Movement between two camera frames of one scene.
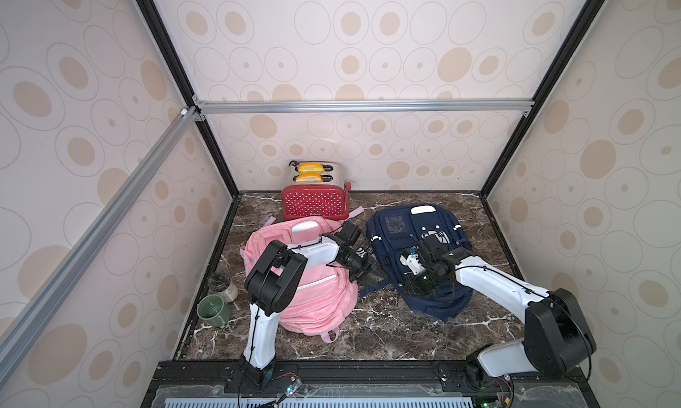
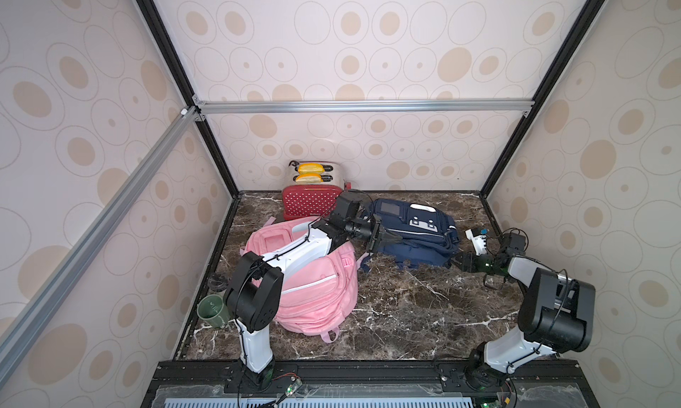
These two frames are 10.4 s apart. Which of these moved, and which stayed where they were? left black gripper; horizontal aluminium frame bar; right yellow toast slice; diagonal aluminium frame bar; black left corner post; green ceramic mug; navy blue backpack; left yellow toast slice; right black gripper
Moved: navy blue backpack; right black gripper; left black gripper
Stayed: black left corner post; diagonal aluminium frame bar; horizontal aluminium frame bar; left yellow toast slice; right yellow toast slice; green ceramic mug
